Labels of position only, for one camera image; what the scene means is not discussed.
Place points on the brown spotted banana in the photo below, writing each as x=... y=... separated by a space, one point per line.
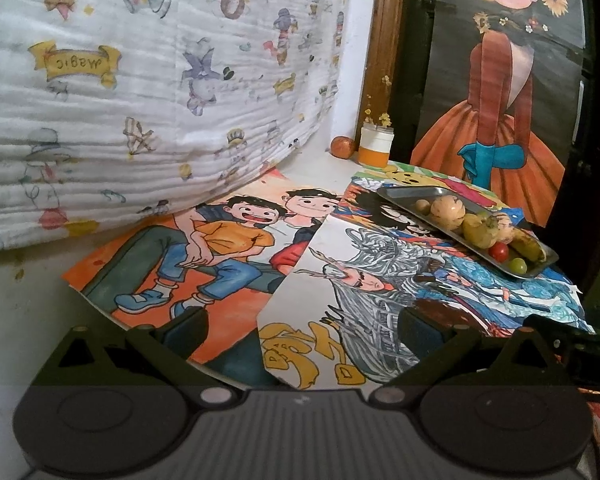
x=527 y=251

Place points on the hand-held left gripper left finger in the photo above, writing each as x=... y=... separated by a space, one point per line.
x=187 y=331

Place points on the orange and white jar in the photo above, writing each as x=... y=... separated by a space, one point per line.
x=376 y=147

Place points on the yellow-green pear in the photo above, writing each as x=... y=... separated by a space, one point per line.
x=475 y=234

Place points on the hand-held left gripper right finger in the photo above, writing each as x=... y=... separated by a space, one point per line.
x=420 y=329

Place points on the white cartoon printed blanket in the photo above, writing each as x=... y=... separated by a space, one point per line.
x=130 y=110

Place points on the large green grape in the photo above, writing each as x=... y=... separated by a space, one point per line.
x=518 y=265

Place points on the orange drawing of two boys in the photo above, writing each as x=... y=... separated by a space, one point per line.
x=145 y=260

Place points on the metal tray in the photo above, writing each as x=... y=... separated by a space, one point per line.
x=405 y=195

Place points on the wall poster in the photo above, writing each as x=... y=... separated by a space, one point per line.
x=505 y=110

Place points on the red tomato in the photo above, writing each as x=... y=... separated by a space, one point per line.
x=500 y=251

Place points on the silver-haired warrior drawing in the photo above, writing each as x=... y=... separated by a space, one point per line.
x=380 y=280

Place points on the small red-brown round ornament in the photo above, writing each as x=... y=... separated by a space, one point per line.
x=342 y=146

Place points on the brown wooden door frame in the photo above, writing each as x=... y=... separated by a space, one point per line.
x=387 y=35

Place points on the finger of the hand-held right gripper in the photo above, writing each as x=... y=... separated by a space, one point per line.
x=550 y=332

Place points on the brown round fruit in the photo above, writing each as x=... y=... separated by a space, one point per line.
x=422 y=205

